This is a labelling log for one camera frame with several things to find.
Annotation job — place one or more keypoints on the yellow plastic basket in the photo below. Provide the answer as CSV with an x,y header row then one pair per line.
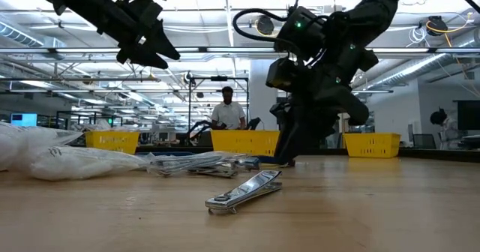
x,y
112,143
371,145
243,143

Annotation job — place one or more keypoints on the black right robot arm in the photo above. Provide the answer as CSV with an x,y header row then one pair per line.
x,y
378,4

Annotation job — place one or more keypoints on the black wall screen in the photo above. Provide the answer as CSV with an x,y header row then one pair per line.
x,y
468,115

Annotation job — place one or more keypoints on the white square column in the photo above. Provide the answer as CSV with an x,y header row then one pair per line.
x,y
258,102

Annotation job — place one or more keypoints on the person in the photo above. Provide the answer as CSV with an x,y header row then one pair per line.
x,y
446,128
228,115

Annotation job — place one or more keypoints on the bagged white cotton pads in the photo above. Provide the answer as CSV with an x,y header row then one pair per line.
x,y
9,150
75,165
45,137

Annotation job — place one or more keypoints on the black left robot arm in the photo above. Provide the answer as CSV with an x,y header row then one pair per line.
x,y
75,0

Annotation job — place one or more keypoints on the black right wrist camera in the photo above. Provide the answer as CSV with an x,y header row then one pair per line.
x,y
281,74

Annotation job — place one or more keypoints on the dark office chair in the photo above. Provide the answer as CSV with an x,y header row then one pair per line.
x,y
424,141

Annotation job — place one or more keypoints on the dark blue razor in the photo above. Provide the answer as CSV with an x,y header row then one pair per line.
x,y
180,154
268,159

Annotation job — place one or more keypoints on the black metal frame station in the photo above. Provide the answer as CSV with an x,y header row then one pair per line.
x,y
219,78

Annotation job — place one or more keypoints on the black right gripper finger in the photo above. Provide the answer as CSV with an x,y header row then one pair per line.
x,y
294,135
322,126

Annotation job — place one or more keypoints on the computer monitor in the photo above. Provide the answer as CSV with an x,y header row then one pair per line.
x,y
24,119

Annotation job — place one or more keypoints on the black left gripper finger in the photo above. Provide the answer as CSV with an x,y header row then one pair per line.
x,y
163,47
146,60

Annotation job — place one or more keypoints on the silver ventilation duct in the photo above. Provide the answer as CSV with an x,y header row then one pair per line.
x,y
412,70

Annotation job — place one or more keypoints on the black background robot arm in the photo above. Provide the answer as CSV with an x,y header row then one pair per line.
x,y
197,130
253,123

